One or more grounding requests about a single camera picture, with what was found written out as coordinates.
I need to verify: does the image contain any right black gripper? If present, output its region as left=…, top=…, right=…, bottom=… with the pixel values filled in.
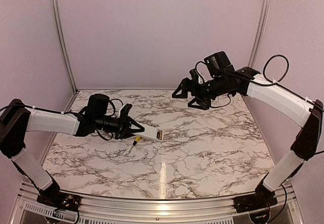
left=172, top=74, right=228, bottom=110

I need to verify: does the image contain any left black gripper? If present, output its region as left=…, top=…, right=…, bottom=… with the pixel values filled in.
left=95, top=112, right=145, bottom=140

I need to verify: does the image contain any yellow handled screwdriver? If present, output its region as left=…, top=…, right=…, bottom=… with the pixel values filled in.
left=128, top=136, right=141, bottom=154

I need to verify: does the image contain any white remote control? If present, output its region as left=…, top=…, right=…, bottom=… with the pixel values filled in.
left=136, top=123, right=164, bottom=142

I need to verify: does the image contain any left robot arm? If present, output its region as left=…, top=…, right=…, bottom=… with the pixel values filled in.
left=1, top=94, right=145, bottom=206

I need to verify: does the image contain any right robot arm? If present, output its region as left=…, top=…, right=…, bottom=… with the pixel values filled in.
left=172, top=51, right=323, bottom=208

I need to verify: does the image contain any battery in remote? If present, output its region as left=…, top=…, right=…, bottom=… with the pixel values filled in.
left=156, top=129, right=164, bottom=140

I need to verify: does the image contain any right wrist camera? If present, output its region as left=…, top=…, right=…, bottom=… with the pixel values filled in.
left=189, top=69, right=205, bottom=84

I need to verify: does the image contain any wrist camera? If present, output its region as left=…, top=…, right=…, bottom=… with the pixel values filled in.
left=189, top=69, right=205, bottom=84
left=117, top=104, right=133, bottom=118

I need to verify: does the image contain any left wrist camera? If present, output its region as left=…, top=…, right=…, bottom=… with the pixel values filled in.
left=117, top=104, right=133, bottom=118

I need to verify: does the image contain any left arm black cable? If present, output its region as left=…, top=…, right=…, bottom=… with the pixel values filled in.
left=107, top=98, right=126, bottom=116

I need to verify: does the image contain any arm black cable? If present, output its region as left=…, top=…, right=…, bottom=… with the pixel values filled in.
left=107, top=98, right=126, bottom=116
left=262, top=54, right=290, bottom=84

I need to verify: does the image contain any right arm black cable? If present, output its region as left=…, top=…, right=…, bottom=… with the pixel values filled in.
left=262, top=54, right=290, bottom=84

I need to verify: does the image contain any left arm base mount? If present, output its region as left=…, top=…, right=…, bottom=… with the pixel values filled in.
left=37, top=183, right=81, bottom=211

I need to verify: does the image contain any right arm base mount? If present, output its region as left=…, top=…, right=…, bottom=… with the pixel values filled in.
left=233, top=177, right=278, bottom=213

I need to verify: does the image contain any right aluminium frame post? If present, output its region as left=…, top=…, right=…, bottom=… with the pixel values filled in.
left=248, top=0, right=271, bottom=67

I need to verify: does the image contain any aluminium frame post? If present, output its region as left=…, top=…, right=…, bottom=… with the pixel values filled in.
left=51, top=0, right=78, bottom=94
left=248, top=0, right=271, bottom=67

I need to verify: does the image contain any front aluminium rail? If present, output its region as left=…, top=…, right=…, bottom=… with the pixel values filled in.
left=9, top=182, right=304, bottom=223

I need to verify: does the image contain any left aluminium frame post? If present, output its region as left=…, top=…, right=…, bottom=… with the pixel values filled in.
left=51, top=0, right=78, bottom=94

